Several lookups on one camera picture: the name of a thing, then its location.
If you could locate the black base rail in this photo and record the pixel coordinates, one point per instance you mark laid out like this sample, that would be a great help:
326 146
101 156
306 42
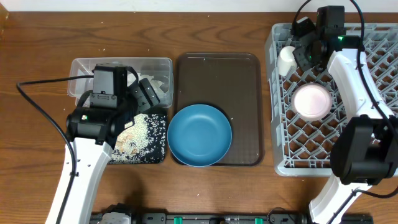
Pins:
120 213

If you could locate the black tray bin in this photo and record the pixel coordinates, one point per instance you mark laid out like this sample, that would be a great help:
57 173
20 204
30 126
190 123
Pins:
146 140

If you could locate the rice pile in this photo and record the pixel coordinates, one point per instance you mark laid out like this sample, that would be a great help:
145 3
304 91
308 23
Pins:
136 140

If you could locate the cream white cup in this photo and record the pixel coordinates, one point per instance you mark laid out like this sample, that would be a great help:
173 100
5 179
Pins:
286 63

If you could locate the clear plastic bin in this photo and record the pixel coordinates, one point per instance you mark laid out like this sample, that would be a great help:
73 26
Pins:
160 67

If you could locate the dark blue plate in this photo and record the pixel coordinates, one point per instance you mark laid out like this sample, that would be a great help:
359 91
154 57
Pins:
199 135

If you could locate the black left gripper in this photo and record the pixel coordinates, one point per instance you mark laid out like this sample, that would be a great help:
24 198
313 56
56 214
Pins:
138 91

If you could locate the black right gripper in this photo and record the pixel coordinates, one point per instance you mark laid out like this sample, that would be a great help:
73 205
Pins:
303 62

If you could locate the dark brown serving tray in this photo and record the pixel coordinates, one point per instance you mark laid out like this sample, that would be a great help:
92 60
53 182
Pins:
230 82

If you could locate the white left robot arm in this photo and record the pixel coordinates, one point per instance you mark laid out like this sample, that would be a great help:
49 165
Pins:
82 170

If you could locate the white napkin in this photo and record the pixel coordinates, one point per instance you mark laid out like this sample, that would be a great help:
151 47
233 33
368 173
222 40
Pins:
159 86

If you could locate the grey dishwasher rack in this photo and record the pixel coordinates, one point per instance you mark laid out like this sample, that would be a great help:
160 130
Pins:
302 148

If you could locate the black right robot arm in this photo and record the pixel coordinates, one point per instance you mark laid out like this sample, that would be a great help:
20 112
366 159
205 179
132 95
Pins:
366 150

